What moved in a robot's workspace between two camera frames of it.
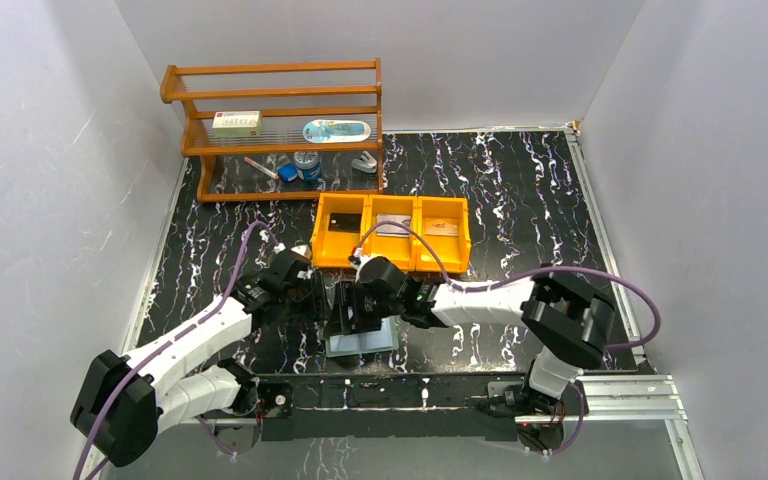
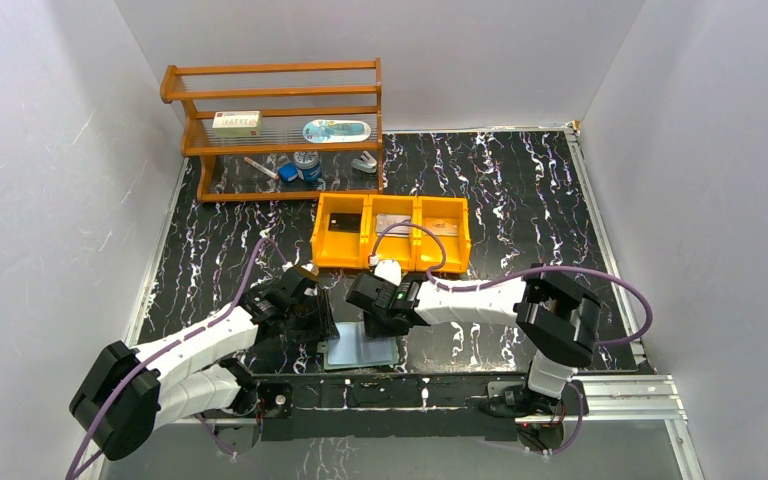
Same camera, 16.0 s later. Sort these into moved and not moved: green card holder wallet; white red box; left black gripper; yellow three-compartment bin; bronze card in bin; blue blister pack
Moved: green card holder wallet; left black gripper
Not moved: bronze card in bin; white red box; yellow three-compartment bin; blue blister pack
